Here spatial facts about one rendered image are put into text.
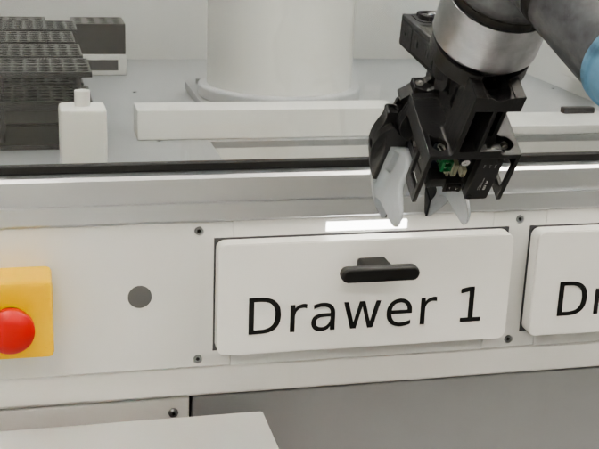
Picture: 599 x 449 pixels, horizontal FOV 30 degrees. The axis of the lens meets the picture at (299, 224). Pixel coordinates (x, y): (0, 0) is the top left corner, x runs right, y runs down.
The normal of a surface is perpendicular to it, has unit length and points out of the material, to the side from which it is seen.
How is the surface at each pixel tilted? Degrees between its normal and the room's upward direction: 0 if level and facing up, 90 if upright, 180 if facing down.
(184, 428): 0
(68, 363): 90
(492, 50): 123
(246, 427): 0
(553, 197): 90
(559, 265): 90
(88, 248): 90
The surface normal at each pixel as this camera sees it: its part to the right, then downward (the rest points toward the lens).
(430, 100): 0.17, -0.61
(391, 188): -0.95, -0.02
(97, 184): 0.23, 0.30
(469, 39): -0.55, 0.60
